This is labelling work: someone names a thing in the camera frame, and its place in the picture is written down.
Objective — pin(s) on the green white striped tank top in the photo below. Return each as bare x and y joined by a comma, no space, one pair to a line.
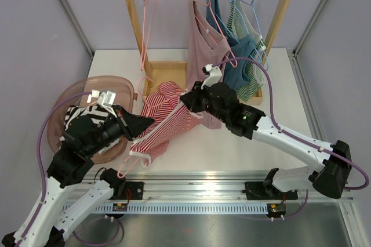
240,26

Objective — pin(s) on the black white striped tank top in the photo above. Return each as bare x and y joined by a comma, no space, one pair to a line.
95,112

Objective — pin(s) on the white slotted cable duct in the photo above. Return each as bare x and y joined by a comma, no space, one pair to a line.
156,208

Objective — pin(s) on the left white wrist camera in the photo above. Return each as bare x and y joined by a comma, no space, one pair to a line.
104,98

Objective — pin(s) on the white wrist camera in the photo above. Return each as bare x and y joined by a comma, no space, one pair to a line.
213,75
104,98

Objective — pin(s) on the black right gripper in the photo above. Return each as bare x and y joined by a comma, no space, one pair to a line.
192,99

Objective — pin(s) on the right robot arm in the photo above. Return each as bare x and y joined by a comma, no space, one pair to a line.
326,165

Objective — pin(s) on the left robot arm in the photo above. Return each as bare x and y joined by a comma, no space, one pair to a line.
47,224

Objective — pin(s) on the aluminium mounting rail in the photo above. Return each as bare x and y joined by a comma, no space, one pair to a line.
186,186

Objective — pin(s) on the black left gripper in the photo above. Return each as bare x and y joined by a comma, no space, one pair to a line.
132,125

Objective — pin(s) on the translucent pink plastic basin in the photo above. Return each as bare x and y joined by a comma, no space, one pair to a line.
121,86

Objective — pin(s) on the red white striped tank top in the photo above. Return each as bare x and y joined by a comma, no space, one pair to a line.
168,122

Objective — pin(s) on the dusty pink tank top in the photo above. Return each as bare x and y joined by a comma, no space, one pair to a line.
205,45

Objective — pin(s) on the teal blue tank top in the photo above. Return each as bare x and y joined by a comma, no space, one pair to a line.
241,47

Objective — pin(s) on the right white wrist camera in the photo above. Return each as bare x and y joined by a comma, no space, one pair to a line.
213,75

